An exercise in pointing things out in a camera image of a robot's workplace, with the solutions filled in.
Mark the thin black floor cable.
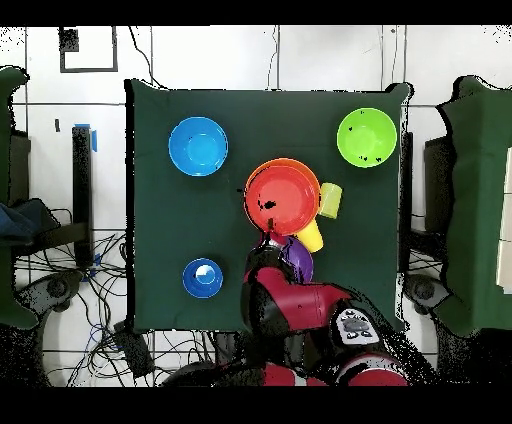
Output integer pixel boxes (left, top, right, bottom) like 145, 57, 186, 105
266, 26, 280, 90
127, 26, 166, 90

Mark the green plastic bowl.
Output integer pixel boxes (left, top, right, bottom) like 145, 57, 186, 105
336, 107, 398, 169

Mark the neighbouring green covered table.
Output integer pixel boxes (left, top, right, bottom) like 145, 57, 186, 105
0, 65, 39, 331
433, 75, 512, 337

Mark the yellow plastic cup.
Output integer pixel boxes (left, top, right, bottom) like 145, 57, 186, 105
294, 218, 324, 254

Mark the black power box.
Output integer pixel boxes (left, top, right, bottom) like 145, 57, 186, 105
113, 321, 155, 379

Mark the large orange plastic bowl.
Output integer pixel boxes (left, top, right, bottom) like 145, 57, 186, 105
243, 157, 322, 237

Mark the small dark blue bowl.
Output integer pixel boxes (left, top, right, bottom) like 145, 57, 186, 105
182, 257, 224, 300

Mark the red plastic bowl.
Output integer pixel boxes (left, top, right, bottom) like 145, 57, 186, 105
244, 164, 320, 236

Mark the person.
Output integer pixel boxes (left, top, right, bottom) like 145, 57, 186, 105
0, 197, 61, 246

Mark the white box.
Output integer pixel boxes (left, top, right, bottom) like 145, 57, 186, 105
495, 147, 512, 295

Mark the light blue plastic bowl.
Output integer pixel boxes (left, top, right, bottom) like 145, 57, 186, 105
167, 116, 230, 178

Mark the dark green table cloth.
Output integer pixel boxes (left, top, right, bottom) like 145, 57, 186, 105
124, 78, 413, 335

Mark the black square floor frame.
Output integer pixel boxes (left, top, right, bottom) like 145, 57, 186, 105
58, 26, 120, 74

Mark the pale yellow ribbed cup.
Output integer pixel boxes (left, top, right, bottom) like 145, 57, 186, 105
318, 182, 344, 220

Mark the black metal stand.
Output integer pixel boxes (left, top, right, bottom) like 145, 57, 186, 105
15, 124, 95, 269

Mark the purple plastic bowl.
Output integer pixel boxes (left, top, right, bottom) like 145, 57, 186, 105
279, 236, 315, 284

